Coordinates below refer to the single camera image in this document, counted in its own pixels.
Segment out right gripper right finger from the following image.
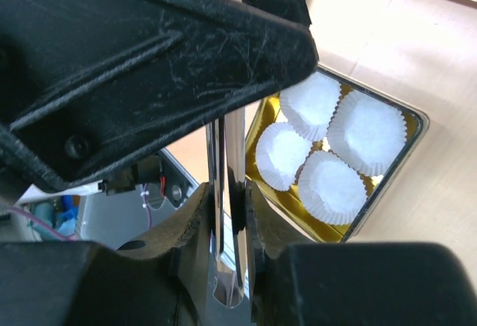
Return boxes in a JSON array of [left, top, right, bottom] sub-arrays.
[[241, 182, 476, 325]]

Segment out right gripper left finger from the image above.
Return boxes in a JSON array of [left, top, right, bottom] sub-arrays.
[[1, 183, 212, 325]]

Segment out metal tongs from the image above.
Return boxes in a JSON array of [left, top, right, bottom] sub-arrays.
[[197, 0, 250, 310]]

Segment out white paper cup front right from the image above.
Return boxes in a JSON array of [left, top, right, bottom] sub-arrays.
[[297, 151, 367, 225]]

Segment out white paper cup back right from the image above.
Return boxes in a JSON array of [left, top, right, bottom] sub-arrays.
[[326, 91, 407, 177]]

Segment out gold square cookie tin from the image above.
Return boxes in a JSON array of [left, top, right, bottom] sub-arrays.
[[246, 66, 426, 242]]

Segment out white paper cup back left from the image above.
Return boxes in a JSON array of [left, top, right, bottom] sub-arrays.
[[279, 72, 341, 142]]

